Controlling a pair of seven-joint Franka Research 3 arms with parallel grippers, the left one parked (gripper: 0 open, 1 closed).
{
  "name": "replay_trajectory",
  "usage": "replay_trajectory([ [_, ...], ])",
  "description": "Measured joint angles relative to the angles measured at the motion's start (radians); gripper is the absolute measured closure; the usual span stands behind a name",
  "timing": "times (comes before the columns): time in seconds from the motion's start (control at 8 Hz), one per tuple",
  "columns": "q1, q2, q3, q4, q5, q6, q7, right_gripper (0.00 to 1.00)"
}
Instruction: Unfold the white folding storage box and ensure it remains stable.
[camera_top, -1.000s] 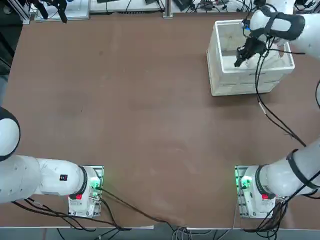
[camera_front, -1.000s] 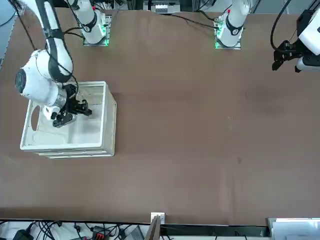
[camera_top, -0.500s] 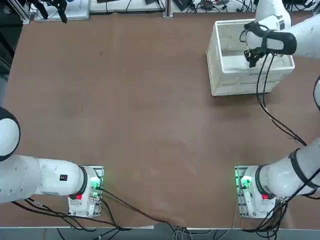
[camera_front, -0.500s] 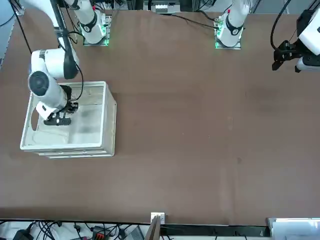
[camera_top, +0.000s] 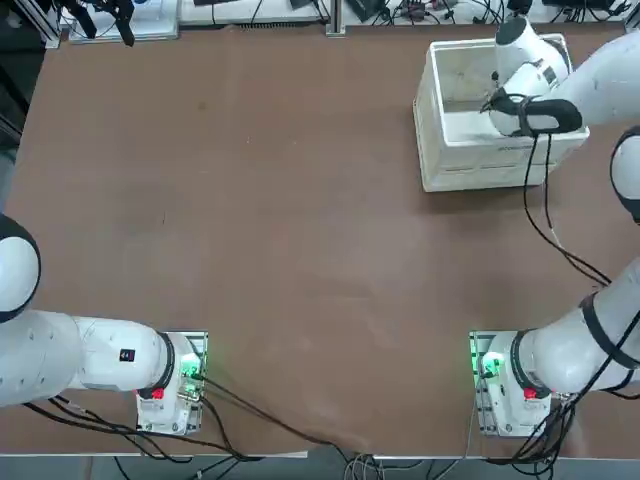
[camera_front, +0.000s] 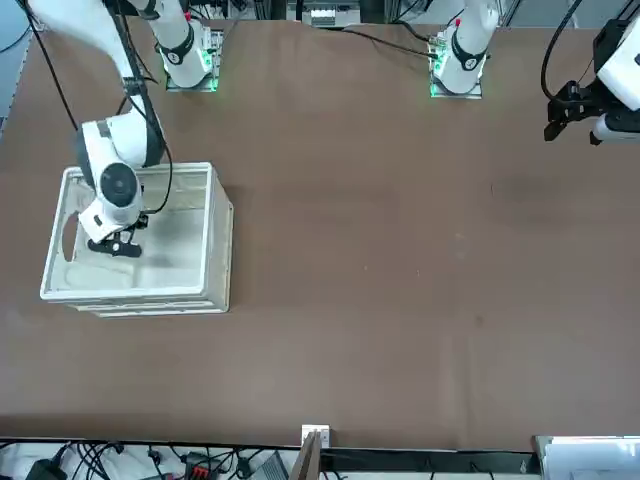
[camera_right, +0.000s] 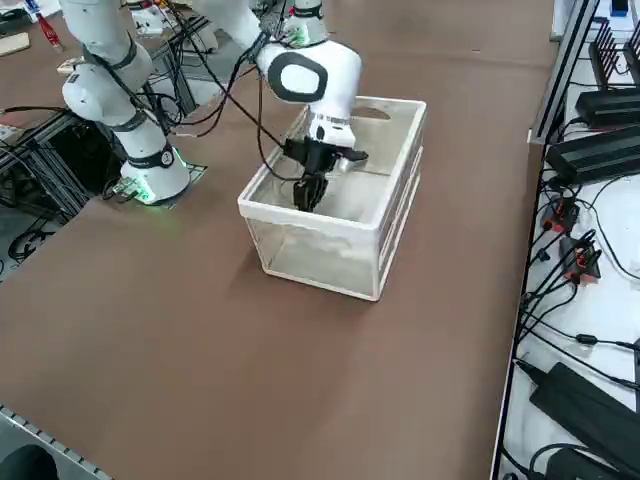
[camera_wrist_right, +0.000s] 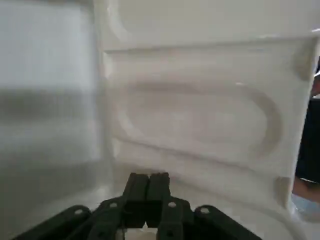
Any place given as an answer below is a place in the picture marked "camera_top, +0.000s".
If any dark power adapter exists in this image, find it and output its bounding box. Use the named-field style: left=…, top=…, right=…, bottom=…
left=347, top=0, right=386, bottom=24

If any white folding storage box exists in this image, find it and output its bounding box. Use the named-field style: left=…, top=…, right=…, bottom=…
left=412, top=32, right=591, bottom=194

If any aluminium frame post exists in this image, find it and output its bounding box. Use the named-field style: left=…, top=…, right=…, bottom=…
left=8, top=0, right=61, bottom=50

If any black base cable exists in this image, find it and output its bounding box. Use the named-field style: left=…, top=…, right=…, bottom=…
left=197, top=377, right=381, bottom=456

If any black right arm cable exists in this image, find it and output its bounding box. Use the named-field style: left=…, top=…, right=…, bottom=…
left=519, top=97, right=640, bottom=461

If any aluminium camera post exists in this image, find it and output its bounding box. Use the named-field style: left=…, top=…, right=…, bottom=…
left=325, top=0, right=347, bottom=37

